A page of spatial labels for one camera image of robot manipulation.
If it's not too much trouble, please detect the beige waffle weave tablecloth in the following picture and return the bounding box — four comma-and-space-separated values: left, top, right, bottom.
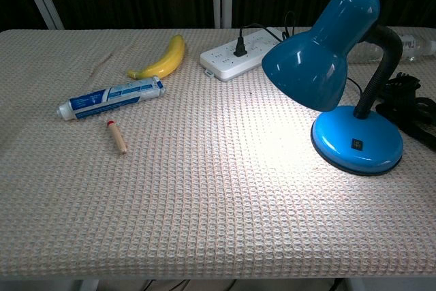
0, 27, 436, 280

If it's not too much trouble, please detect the yellow banana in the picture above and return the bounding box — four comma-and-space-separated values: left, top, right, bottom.
127, 34, 186, 80

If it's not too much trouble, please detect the black plug with cable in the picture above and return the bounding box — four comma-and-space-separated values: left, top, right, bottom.
233, 11, 296, 58

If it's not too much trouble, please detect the wooden peg with red tip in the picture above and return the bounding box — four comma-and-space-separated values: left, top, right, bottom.
106, 120, 128, 155

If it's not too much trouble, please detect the black cable bundle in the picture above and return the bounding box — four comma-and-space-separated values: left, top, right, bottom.
375, 72, 436, 153

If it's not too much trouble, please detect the clear plastic water bottle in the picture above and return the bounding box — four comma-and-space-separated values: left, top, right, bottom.
347, 33, 436, 65

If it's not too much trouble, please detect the white power strip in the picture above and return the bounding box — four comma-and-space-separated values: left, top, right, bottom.
199, 27, 285, 82

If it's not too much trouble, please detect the blue desk lamp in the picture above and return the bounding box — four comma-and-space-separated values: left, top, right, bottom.
261, 0, 405, 177

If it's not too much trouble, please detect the blue white toothpaste tube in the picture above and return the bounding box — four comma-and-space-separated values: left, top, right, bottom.
56, 76, 167, 121

